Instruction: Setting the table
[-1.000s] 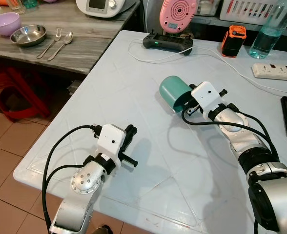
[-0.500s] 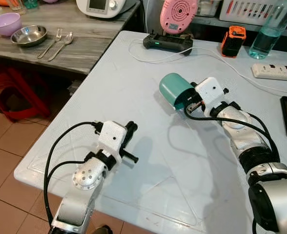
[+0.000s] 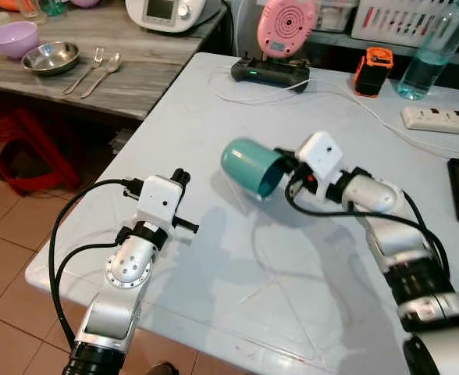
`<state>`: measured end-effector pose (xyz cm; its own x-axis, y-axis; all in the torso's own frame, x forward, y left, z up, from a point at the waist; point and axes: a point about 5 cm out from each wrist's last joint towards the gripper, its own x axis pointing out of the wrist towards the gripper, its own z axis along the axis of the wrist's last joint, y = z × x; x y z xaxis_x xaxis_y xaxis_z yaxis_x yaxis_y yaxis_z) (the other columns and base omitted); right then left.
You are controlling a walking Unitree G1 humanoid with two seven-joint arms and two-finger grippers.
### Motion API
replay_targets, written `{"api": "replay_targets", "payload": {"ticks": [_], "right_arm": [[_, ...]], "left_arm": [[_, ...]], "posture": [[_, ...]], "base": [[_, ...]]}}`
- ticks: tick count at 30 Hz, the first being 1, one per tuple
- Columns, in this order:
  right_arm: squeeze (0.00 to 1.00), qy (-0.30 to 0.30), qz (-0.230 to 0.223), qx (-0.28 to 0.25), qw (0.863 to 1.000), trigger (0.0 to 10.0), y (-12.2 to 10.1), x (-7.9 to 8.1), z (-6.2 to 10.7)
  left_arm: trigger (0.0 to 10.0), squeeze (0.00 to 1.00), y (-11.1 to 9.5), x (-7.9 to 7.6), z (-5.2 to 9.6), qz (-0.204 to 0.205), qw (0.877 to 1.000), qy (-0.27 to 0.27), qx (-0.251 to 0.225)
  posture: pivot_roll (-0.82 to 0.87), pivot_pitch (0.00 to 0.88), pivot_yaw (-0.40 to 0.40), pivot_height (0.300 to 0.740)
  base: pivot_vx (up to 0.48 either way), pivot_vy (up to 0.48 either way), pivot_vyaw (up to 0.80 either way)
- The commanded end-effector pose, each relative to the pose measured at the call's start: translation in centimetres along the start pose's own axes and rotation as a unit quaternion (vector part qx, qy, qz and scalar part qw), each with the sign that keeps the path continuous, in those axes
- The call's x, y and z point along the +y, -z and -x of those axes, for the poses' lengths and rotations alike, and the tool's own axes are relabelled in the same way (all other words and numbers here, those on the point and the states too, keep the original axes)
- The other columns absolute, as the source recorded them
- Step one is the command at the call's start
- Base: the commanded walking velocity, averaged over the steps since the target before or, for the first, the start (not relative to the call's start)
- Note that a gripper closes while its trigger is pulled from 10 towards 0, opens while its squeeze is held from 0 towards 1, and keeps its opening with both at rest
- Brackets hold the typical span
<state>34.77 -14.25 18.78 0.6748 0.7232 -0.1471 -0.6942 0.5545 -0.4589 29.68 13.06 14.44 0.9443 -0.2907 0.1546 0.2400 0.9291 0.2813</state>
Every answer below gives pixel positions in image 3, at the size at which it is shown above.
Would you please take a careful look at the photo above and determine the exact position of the teal mug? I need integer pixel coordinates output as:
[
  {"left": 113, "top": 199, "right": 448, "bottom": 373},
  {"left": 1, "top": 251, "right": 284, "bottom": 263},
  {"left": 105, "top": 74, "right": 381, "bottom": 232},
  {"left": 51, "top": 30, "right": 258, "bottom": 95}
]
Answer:
[{"left": 219, "top": 138, "right": 289, "bottom": 202}]

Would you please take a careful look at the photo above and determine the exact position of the black charging dock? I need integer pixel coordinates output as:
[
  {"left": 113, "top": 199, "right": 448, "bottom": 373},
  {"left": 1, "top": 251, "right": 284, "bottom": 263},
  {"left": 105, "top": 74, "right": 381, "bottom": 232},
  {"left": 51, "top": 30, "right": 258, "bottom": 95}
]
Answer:
[{"left": 230, "top": 56, "right": 311, "bottom": 94}]

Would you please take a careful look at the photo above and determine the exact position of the orange and black device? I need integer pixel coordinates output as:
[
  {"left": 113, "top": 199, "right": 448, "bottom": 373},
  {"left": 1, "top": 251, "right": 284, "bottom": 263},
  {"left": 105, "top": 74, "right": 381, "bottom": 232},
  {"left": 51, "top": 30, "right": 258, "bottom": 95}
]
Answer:
[{"left": 353, "top": 47, "right": 393, "bottom": 98}]

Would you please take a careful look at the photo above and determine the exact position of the pink round speaker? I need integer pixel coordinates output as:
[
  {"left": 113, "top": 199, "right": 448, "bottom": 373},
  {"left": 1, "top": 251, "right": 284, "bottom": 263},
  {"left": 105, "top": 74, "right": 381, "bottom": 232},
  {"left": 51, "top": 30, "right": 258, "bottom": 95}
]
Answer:
[{"left": 257, "top": 0, "right": 318, "bottom": 59}]

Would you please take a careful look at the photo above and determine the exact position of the steel spoon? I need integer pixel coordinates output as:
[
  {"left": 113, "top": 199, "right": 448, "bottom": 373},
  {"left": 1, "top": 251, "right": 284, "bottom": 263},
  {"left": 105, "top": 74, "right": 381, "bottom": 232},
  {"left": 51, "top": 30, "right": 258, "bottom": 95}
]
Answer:
[{"left": 80, "top": 52, "right": 123, "bottom": 99}]

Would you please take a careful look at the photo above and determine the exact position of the black left robot foot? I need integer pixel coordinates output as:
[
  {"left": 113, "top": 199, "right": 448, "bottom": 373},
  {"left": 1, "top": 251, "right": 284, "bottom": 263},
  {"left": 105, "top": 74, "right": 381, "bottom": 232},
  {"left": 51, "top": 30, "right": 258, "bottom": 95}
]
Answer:
[{"left": 144, "top": 361, "right": 180, "bottom": 375}]

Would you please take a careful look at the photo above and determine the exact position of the white power strip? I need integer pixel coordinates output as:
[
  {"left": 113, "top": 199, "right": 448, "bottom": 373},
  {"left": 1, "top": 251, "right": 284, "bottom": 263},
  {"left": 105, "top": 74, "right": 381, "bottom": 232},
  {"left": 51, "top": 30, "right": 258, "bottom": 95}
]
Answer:
[{"left": 401, "top": 106, "right": 459, "bottom": 136}]

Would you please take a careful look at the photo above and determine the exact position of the clear plastic storage box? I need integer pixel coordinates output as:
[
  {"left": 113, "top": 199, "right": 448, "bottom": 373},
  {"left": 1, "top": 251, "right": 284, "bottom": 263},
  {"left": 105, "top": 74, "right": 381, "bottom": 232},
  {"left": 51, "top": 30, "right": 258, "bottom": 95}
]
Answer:
[{"left": 315, "top": 0, "right": 359, "bottom": 34}]

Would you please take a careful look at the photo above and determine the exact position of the steel fork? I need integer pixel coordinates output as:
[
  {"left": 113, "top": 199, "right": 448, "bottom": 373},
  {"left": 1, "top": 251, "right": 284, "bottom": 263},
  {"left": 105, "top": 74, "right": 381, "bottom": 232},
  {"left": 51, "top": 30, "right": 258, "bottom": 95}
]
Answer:
[{"left": 63, "top": 48, "right": 105, "bottom": 96}]

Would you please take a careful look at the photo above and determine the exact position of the red plastic stool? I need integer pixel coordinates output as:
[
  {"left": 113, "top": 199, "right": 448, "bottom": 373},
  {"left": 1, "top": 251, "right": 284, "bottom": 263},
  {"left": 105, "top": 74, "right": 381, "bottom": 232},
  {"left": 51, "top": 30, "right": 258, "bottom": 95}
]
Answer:
[{"left": 0, "top": 105, "right": 82, "bottom": 195}]

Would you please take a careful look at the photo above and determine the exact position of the clear green capped water bottle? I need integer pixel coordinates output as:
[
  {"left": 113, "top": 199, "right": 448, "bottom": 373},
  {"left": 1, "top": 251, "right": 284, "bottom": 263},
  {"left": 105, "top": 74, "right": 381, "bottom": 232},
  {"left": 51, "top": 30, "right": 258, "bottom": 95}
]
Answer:
[{"left": 396, "top": 0, "right": 459, "bottom": 101}]

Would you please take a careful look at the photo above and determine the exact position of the white slotted plastic basket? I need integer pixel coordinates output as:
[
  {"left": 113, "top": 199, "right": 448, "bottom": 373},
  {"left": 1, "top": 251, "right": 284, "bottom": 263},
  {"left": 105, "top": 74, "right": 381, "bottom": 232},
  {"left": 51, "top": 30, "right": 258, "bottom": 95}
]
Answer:
[{"left": 350, "top": 0, "right": 457, "bottom": 44}]

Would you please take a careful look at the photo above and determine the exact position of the white food processor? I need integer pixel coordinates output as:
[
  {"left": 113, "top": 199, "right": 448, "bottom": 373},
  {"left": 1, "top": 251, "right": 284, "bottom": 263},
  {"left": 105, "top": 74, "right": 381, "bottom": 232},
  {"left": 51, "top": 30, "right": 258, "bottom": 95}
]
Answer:
[{"left": 126, "top": 0, "right": 222, "bottom": 34}]

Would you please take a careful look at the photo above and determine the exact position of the stainless steel bowl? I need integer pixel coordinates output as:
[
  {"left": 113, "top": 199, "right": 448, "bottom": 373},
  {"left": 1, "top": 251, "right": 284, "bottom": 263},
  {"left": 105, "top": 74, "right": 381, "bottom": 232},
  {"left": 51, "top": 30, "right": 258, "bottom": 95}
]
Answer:
[{"left": 22, "top": 41, "right": 80, "bottom": 77}]

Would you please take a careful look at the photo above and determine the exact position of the large lilac plastic bowl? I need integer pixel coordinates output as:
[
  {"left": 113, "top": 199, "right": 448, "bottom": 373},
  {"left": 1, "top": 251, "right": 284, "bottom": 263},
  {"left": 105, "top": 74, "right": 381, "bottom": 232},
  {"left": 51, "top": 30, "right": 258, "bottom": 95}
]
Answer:
[{"left": 0, "top": 21, "right": 41, "bottom": 60}]

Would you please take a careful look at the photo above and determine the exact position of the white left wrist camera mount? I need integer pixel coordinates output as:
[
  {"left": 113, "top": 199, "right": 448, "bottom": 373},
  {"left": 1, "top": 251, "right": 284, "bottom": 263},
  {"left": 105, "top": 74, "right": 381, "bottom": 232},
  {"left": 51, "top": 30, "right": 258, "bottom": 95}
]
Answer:
[{"left": 117, "top": 174, "right": 186, "bottom": 245}]

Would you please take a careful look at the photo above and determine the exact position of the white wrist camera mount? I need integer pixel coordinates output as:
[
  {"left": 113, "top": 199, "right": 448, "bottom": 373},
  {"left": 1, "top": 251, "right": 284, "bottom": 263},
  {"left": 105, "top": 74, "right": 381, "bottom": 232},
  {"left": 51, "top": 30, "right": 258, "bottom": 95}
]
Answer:
[
  {"left": 296, "top": 131, "right": 344, "bottom": 184},
  {"left": 117, "top": 174, "right": 186, "bottom": 245}
]

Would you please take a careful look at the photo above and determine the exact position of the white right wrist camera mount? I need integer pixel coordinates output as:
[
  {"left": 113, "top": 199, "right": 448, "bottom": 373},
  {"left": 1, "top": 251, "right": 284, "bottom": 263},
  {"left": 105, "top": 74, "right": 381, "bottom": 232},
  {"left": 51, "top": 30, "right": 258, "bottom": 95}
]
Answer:
[{"left": 296, "top": 131, "right": 344, "bottom": 184}]

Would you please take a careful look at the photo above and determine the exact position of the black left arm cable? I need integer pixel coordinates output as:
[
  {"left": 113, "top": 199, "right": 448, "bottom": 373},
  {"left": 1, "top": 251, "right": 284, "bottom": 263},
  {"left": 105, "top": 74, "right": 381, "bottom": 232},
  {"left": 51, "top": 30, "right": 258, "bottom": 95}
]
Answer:
[{"left": 48, "top": 178, "right": 141, "bottom": 348}]

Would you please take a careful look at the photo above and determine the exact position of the white power cable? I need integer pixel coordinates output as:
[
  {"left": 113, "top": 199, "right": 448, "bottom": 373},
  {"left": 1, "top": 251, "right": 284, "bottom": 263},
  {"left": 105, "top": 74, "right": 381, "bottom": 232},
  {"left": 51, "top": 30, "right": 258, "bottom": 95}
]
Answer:
[{"left": 206, "top": 62, "right": 459, "bottom": 157}]

